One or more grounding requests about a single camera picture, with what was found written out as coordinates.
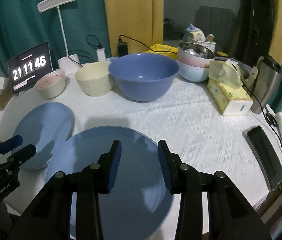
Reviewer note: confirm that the yellow tissue box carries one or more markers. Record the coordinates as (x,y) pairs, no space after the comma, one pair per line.
(226,87)

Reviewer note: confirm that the large blue bowl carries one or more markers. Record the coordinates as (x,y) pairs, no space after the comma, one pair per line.
(144,77)

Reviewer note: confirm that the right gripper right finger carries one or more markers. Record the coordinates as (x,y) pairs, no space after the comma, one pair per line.
(230,214)

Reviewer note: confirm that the steel bowl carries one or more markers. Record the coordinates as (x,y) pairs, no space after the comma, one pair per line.
(189,48)

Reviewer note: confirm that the cardboard box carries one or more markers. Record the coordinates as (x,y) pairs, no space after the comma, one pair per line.
(5,97)

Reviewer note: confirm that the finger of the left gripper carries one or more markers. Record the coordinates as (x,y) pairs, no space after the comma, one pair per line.
(22,155)
(10,144)

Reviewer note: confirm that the cream bowl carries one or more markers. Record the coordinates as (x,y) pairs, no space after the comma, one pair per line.
(94,79)

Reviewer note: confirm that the black smartphone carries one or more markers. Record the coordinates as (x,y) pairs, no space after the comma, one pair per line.
(266,156)

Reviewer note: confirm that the yellow curtain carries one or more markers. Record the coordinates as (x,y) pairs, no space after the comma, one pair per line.
(138,19)

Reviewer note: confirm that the blue plate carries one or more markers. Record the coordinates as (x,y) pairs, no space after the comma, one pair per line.
(47,127)
(136,179)

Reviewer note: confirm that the white phone charger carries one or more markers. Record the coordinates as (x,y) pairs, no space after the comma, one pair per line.
(101,54)

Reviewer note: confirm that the white perforated basket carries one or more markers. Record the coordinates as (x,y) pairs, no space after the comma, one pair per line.
(207,44)

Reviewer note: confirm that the yellow snack bag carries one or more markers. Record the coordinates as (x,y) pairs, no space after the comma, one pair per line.
(163,49)

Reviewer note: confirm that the light blue bowl in stack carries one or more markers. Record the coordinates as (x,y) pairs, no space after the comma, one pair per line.
(193,74)

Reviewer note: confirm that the black power adapter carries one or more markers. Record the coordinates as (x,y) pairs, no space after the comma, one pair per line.
(122,48)

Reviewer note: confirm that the tablet showing clock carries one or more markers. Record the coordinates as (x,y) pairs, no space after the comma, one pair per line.
(28,67)

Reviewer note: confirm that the small white box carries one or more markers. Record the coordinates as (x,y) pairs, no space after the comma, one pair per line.
(4,81)

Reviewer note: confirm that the white tablecloth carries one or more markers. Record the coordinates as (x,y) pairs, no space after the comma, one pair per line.
(190,122)

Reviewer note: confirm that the pink bowl in stack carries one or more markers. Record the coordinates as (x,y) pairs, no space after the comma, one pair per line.
(193,60)

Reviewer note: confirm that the pink strawberry bowl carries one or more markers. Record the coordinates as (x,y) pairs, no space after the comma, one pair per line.
(51,85)

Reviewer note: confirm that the teal curtain left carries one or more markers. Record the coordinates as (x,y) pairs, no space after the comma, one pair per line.
(22,27)

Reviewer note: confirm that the white desk lamp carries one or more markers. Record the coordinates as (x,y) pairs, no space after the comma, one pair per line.
(70,63)

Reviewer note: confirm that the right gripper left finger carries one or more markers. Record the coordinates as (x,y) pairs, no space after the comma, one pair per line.
(48,215)

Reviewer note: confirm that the black scissors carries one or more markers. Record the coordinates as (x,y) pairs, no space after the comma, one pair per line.
(271,120)

